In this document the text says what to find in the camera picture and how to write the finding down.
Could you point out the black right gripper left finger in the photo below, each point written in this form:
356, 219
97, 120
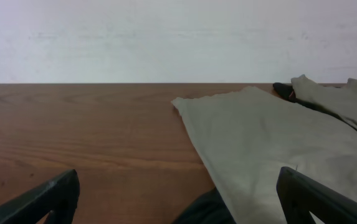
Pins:
56, 199

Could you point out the black garment with white tag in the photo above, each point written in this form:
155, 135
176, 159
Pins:
206, 208

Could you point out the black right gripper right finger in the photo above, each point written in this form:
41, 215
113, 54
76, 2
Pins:
302, 198

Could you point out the beige khaki shorts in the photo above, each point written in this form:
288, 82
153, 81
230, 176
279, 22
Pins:
340, 103

